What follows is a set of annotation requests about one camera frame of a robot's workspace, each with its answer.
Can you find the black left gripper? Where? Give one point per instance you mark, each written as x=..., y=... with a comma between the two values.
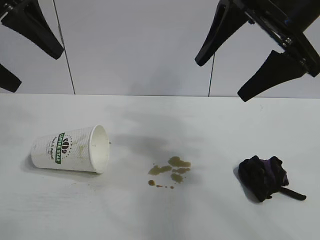
x=5, y=7

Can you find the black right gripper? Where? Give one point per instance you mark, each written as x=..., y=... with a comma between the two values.
x=287, y=15

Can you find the white paper coffee cup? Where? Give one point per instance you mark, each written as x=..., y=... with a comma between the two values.
x=75, y=152

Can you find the black purple cloth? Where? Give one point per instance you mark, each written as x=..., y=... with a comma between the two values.
x=257, y=175

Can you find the brown coffee spill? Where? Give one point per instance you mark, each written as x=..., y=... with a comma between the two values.
x=178, y=162

